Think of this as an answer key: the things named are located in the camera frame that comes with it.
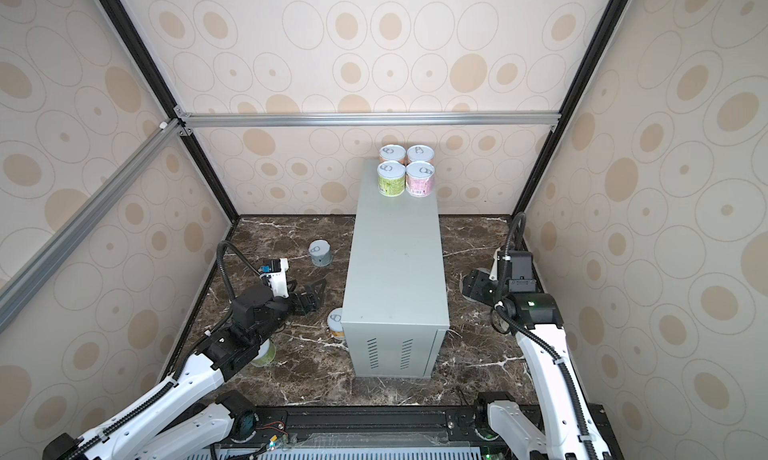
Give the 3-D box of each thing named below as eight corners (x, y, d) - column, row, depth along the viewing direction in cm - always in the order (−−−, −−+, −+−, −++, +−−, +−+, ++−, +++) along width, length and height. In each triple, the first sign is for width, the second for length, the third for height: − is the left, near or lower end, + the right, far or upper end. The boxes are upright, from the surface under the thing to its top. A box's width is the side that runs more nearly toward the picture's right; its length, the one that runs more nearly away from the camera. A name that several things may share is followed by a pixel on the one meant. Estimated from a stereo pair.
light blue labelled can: (309, 267, 107) (306, 256, 102) (313, 249, 112) (310, 238, 108) (330, 267, 107) (327, 256, 102) (333, 249, 112) (330, 238, 108)
